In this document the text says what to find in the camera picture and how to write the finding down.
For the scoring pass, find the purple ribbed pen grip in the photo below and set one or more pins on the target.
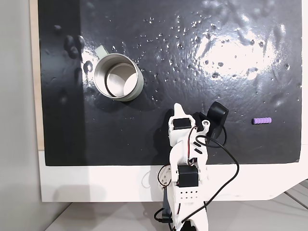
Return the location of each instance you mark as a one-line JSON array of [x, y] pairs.
[[261, 120]]

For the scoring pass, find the black rubber mat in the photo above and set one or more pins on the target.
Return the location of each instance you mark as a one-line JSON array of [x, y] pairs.
[[149, 60]]

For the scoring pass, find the pale green steel mug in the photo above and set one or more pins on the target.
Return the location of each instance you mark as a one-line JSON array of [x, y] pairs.
[[118, 78]]

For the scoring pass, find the black camera box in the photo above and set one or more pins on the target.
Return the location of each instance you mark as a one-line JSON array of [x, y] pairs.
[[217, 113]]

